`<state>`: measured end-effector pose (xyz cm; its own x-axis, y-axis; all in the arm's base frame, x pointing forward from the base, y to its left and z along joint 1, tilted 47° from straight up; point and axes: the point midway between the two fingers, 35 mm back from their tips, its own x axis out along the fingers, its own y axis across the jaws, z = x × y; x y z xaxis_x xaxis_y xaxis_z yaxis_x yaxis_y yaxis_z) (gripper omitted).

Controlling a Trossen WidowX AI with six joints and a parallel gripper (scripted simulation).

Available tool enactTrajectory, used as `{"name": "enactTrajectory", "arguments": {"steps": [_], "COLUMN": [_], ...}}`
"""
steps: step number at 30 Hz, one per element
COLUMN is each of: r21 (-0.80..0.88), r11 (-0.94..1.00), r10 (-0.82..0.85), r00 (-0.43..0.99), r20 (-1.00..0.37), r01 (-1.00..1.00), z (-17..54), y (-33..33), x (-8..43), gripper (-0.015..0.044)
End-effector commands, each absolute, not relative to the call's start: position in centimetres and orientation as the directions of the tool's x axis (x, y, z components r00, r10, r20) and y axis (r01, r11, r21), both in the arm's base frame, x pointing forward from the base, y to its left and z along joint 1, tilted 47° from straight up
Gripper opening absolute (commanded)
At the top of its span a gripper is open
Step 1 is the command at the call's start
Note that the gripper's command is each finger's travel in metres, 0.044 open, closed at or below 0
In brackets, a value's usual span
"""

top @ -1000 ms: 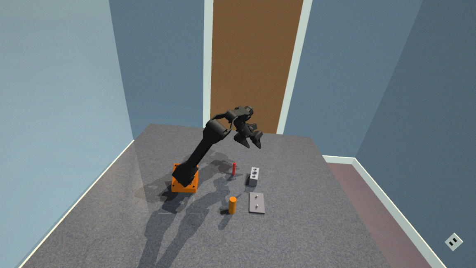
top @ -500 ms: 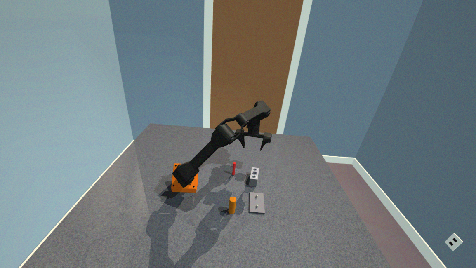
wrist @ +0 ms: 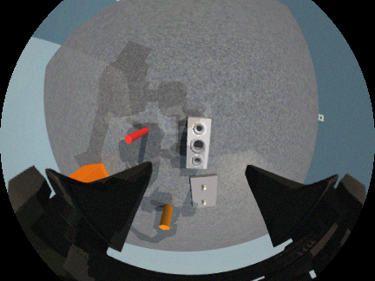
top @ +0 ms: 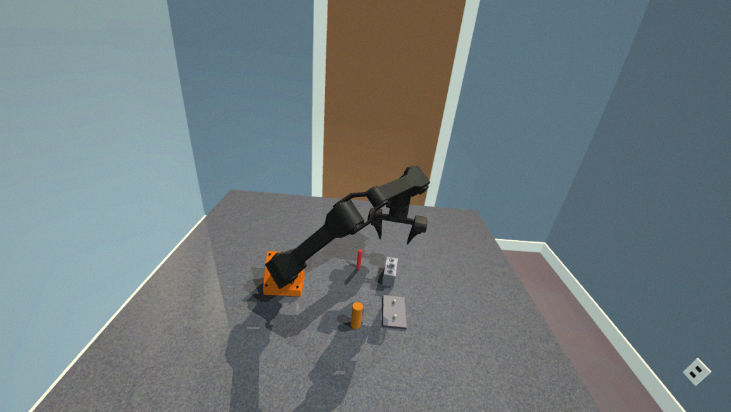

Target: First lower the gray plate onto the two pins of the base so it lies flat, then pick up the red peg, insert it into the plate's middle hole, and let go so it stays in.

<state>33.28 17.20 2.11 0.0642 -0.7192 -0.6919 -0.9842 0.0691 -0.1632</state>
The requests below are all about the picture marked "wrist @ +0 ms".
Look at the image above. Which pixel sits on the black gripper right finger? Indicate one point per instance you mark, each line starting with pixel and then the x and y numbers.
pixel 284 203

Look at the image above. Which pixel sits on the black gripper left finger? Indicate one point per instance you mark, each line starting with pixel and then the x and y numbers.
pixel 108 204

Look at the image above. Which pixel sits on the orange cylinder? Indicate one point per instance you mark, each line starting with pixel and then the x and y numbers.
pixel 166 217

